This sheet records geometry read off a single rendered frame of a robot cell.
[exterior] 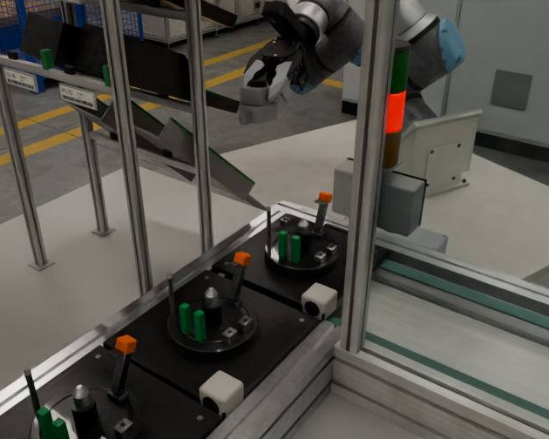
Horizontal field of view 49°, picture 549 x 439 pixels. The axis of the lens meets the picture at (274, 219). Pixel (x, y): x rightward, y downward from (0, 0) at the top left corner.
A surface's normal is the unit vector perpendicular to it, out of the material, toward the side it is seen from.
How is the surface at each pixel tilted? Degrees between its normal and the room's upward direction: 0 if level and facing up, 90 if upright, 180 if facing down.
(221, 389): 0
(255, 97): 81
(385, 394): 90
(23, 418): 0
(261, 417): 0
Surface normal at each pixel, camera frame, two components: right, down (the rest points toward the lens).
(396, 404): -0.58, 0.40
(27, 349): 0.00, -0.87
